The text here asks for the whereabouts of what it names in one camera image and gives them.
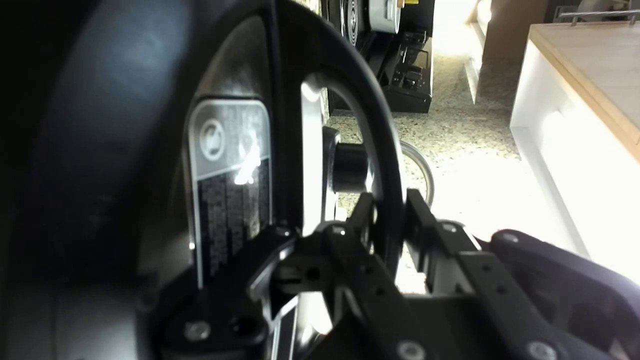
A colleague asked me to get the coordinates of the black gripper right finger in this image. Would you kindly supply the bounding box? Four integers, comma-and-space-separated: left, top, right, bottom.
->
402, 190, 621, 360

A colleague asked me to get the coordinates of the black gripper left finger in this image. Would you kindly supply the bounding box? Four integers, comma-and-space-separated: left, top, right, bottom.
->
247, 222, 465, 360

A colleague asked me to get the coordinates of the wooden counter white cabinet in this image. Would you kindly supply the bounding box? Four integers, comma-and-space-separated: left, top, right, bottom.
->
511, 22, 640, 277

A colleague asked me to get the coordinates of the black equipment on floor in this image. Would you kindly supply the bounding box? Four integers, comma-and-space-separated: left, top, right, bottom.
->
320, 0, 437, 114

